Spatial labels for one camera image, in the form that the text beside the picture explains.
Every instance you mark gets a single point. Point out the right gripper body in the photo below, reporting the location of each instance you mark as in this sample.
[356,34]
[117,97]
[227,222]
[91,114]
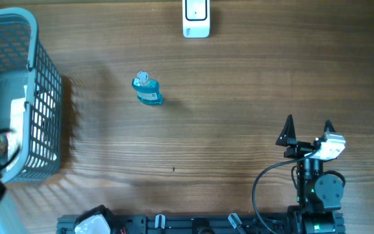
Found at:
[298,149]

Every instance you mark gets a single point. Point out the blue mouthwash bottle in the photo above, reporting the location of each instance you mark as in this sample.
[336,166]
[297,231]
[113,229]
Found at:
[148,90]

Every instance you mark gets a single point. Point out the white box in basket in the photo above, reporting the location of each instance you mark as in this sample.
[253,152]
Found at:
[15,137]

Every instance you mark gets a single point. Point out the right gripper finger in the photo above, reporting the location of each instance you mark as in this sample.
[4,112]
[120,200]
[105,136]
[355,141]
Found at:
[287,136]
[328,127]

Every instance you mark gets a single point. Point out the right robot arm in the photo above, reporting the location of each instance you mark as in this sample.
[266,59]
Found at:
[319,192]

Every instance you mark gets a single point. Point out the grey plastic mesh basket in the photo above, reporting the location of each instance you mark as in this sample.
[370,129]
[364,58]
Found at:
[24,61]

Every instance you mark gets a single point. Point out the green lid jar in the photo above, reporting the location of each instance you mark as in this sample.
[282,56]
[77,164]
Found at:
[3,145]

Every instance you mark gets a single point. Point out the white barcode scanner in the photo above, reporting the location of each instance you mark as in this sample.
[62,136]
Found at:
[196,18]

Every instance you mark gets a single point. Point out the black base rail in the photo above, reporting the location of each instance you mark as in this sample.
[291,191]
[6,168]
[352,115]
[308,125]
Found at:
[195,224]

